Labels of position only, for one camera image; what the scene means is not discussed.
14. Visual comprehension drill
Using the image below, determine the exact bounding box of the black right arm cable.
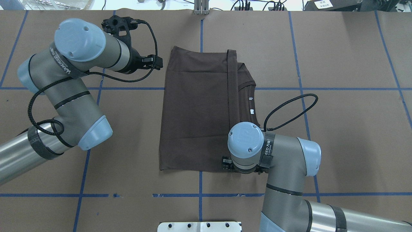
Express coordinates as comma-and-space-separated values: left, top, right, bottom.
263, 93, 319, 132

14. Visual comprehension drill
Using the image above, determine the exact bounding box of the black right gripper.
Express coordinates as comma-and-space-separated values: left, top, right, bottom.
221, 157, 269, 174

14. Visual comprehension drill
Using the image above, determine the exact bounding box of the aluminium frame post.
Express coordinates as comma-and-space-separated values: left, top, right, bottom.
193, 0, 210, 15

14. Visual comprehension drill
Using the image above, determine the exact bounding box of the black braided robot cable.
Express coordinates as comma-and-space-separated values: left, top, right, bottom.
27, 19, 159, 149

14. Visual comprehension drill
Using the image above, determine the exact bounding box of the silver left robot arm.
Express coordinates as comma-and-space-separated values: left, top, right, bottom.
0, 15, 163, 184

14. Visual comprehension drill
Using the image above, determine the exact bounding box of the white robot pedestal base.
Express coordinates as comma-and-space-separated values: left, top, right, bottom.
157, 221, 242, 232

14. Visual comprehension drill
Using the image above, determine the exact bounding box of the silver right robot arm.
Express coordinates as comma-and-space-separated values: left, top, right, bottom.
225, 122, 411, 232

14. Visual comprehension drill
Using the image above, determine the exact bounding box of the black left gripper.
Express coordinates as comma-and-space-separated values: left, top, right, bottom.
101, 15, 164, 73

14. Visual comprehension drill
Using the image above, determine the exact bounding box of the dark grey t-shirt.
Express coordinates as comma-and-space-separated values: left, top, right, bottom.
159, 46, 259, 173

